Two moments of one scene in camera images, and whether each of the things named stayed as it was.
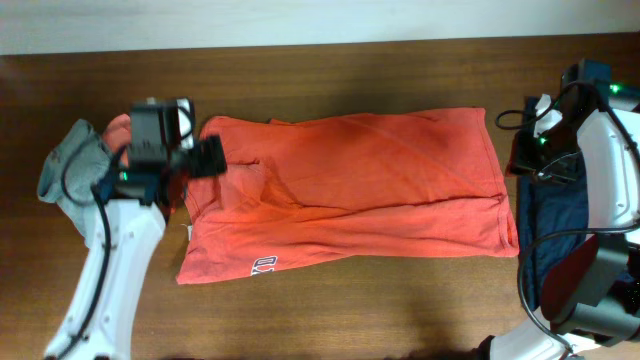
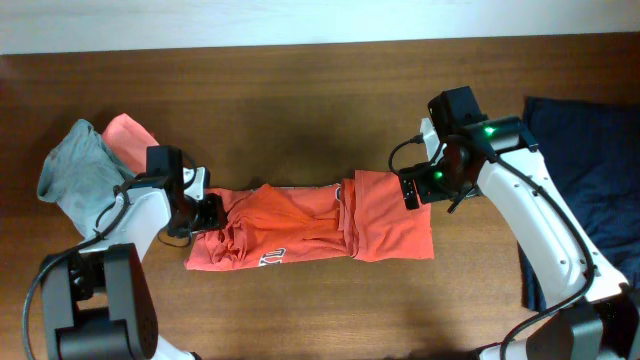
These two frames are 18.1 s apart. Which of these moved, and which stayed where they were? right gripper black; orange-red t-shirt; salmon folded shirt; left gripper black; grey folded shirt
Moved: orange-red t-shirt; right gripper black; left gripper black
Stayed: grey folded shirt; salmon folded shirt
